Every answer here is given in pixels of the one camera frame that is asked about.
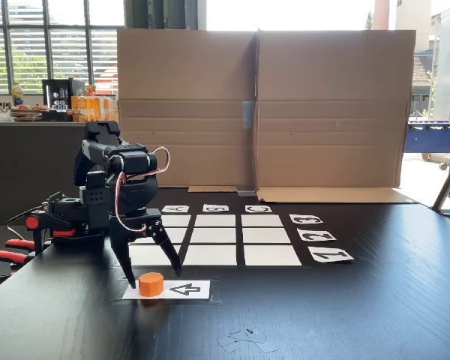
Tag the narrower brown cardboard panel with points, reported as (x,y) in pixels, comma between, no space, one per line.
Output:
(195,75)

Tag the wider brown cardboard panel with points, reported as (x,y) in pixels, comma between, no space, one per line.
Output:
(333,112)

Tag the number 2 paper sheet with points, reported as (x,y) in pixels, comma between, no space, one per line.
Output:
(316,235)

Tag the black bar clamp red knob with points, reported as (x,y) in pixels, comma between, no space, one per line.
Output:
(32,222)

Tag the number 1 paper sheet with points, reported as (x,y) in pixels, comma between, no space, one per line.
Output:
(330,255)

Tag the number 3 paper sheet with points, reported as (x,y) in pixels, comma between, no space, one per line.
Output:
(305,219)

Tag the letter A paper sheet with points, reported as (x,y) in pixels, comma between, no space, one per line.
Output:
(175,209)

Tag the letter B paper sheet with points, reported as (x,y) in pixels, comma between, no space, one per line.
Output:
(215,208)

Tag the white arrow paper sheet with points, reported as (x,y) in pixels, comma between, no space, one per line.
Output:
(187,289)

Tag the dark grey counter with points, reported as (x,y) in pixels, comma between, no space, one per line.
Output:
(15,157)

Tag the yellow bottle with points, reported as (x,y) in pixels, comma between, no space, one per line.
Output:
(17,93)

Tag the grey tape strip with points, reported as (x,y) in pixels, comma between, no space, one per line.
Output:
(248,114)

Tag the orange juice cartons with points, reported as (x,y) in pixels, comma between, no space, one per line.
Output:
(92,108)

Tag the black glass-front cabinet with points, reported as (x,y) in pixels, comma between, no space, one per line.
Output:
(58,93)

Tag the blue foosball table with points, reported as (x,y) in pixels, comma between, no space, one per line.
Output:
(433,138)

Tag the white nine-square grid sheet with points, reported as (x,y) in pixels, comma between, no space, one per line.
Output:
(213,255)

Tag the wooden food tray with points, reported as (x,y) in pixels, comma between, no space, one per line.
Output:
(26,112)

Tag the clear tape scraps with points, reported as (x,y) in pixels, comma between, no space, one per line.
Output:
(243,337)

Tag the round orange token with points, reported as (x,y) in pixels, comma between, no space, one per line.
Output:
(150,285)

